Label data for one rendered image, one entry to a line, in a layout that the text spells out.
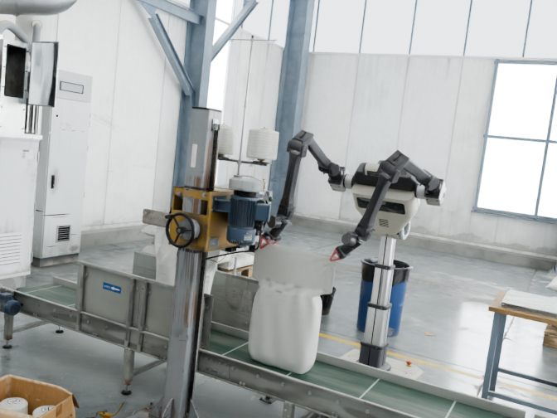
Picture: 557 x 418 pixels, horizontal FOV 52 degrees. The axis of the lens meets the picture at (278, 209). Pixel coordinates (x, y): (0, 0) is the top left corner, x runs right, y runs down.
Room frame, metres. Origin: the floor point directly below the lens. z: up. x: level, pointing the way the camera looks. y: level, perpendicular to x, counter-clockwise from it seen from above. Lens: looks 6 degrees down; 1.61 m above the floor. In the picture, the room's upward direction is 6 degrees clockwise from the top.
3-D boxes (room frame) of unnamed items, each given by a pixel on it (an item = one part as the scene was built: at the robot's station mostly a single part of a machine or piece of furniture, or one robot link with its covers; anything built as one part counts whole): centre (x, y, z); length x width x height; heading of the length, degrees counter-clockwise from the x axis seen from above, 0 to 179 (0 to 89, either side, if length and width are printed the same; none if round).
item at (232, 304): (3.87, 0.54, 0.54); 1.05 x 0.02 x 0.41; 63
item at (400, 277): (5.28, -1.06, 0.32); 0.51 x 0.48 x 0.65; 153
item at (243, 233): (2.97, 0.18, 1.21); 0.15 x 0.15 x 0.25
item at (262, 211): (2.96, 0.08, 1.25); 0.10 x 0.08 x 0.12; 178
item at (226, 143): (3.22, 0.35, 1.61); 0.15 x 0.14 x 0.17; 63
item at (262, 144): (3.10, 0.12, 1.61); 0.17 x 0.17 x 0.17
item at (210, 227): (3.10, 0.38, 1.18); 0.34 x 0.25 x 0.31; 153
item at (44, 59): (4.45, 1.90, 1.95); 0.30 x 0.01 x 0.48; 63
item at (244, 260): (6.72, 0.51, 0.20); 0.67 x 0.43 x 0.15; 153
